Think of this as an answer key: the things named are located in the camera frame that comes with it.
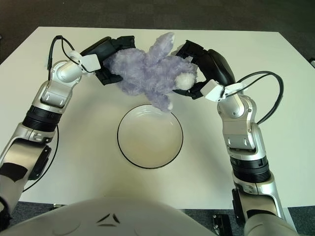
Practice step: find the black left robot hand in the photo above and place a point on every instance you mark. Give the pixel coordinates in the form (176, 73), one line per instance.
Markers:
(103, 48)

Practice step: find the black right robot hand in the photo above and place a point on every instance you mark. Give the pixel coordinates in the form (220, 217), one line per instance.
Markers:
(217, 66)

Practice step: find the purple plush bunny doll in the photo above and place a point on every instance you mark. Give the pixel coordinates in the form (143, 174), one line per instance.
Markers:
(147, 71)

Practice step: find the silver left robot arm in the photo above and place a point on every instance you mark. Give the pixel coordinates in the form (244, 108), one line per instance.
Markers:
(44, 115)

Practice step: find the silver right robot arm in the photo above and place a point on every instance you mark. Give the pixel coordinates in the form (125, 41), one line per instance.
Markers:
(243, 137)

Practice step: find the white plate with black rim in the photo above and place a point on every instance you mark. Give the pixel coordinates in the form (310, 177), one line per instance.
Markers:
(147, 140)

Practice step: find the white side table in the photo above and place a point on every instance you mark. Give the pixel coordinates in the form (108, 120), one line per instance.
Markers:
(313, 64)

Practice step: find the white table leg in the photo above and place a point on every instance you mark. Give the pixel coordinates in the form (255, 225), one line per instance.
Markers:
(288, 214)

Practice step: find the grey robot torso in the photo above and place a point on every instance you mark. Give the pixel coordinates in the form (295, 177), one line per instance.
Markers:
(110, 216)

